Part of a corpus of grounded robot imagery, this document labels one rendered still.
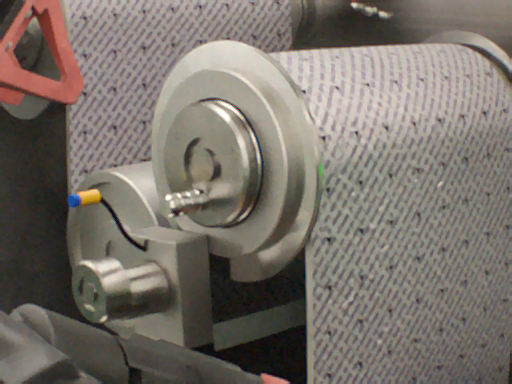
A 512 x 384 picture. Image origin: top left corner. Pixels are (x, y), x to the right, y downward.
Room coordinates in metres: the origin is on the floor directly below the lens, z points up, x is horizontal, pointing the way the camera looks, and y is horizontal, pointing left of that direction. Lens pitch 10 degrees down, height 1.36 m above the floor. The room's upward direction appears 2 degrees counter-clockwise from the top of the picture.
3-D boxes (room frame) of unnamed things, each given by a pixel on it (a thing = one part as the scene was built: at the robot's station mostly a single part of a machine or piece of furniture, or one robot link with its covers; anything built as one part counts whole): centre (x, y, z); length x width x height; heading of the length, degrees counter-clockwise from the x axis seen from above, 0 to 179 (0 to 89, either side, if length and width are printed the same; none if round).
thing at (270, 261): (0.73, 0.02, 1.25); 0.15 x 0.01 x 0.15; 44
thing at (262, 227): (0.81, -0.07, 1.25); 0.26 x 0.12 x 0.12; 134
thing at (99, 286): (0.70, 0.10, 1.18); 0.04 x 0.02 x 0.04; 44
